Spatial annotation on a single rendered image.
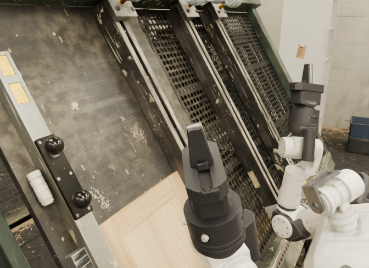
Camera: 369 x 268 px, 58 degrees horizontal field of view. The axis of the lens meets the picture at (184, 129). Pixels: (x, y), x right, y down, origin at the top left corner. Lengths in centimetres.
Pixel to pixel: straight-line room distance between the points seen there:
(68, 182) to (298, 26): 412
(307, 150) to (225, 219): 59
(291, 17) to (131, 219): 403
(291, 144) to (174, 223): 42
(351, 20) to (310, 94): 492
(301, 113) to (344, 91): 502
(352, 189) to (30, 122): 72
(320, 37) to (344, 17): 142
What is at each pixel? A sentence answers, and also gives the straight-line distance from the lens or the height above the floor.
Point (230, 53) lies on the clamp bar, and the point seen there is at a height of 161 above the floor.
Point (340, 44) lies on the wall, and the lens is 599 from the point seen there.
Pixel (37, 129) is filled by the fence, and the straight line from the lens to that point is 83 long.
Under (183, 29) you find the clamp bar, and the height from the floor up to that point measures 173.
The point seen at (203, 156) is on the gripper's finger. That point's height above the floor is 160.
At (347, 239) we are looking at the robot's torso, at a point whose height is 135.
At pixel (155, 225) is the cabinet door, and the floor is 122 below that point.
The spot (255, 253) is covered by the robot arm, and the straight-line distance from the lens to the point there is 62.
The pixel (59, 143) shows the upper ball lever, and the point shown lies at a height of 155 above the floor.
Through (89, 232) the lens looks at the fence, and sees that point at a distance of 82.
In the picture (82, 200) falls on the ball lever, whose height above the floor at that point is 144.
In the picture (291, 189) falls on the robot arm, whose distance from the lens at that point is 114.
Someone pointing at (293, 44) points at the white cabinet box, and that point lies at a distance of 467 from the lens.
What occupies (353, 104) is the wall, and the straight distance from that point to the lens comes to 611.
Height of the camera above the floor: 178
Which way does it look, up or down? 18 degrees down
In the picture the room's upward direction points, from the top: straight up
